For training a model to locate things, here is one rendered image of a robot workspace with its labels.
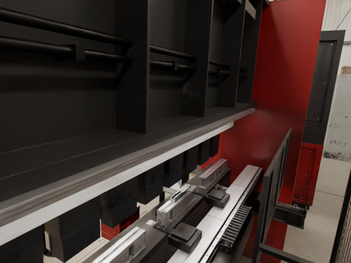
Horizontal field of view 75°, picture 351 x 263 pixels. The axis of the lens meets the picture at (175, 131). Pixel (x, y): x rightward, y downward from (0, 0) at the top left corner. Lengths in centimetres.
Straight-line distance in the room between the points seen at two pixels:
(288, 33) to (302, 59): 22
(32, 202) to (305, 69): 192
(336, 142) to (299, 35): 465
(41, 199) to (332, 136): 627
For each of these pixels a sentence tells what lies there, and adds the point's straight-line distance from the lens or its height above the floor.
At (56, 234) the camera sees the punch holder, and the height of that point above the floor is 121.
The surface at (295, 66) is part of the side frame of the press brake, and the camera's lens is 205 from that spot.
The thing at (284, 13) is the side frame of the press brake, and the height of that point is 220.
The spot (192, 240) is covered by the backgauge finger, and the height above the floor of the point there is 102.
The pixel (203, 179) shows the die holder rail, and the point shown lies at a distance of 178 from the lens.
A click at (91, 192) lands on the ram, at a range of 82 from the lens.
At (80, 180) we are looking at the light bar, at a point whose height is 148.
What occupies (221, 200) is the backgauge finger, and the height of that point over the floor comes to 102.
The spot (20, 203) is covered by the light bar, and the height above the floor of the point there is 148.
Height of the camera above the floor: 168
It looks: 13 degrees down
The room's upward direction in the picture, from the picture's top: 3 degrees clockwise
